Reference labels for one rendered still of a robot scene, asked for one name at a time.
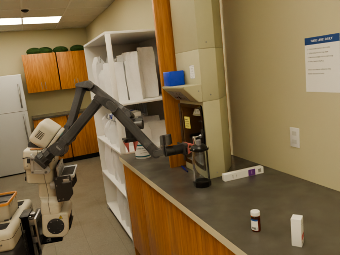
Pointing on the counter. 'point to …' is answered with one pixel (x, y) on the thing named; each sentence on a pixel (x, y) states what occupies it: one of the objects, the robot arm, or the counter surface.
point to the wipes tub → (140, 153)
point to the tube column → (196, 25)
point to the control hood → (193, 94)
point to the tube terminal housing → (210, 103)
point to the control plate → (178, 95)
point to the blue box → (173, 78)
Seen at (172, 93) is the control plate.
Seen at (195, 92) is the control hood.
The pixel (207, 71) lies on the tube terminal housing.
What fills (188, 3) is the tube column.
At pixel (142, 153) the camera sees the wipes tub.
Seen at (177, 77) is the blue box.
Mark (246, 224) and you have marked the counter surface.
